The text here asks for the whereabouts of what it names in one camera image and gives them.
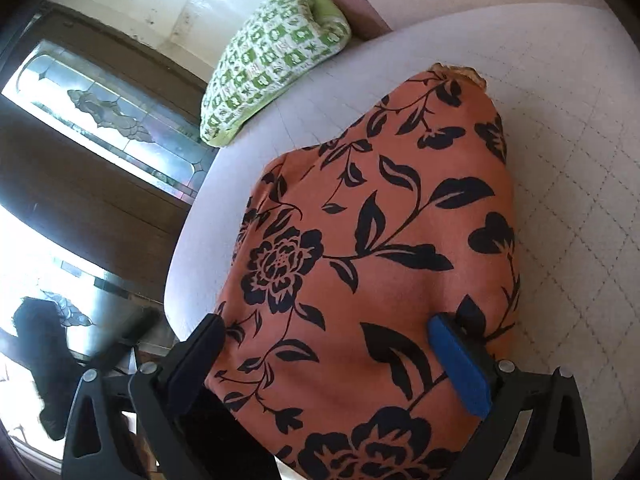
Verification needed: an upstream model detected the orange black floral garment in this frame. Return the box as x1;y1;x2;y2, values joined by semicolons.
206;64;521;479

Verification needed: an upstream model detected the dark wooden door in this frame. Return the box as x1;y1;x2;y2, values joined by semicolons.
1;3;215;300

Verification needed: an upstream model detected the white quilted bed cover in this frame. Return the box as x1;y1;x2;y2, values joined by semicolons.
164;3;639;479

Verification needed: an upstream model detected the green white patterned pillow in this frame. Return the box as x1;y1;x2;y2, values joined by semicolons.
200;0;352;148

